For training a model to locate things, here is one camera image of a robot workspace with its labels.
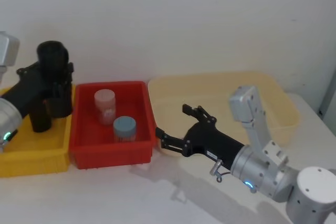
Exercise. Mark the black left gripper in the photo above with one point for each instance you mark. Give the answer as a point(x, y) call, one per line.
point(29, 85)

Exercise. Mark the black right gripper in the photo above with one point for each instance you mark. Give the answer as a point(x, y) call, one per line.
point(210, 140)

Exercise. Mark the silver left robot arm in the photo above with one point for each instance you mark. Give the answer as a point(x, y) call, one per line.
point(8, 113)

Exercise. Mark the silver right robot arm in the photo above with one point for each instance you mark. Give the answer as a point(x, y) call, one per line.
point(265, 166)

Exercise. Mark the cream plastic bin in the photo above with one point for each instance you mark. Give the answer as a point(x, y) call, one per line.
point(215, 95)

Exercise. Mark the clear jar with pink lid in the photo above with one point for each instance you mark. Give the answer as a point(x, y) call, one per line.
point(105, 106)

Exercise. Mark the clear jar with blue lid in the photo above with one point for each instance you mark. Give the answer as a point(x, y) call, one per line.
point(125, 129)

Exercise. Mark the red plastic bin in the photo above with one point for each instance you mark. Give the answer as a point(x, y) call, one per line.
point(110, 153)

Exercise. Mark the yellow plastic bin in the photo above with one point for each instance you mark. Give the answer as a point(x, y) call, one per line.
point(31, 155)

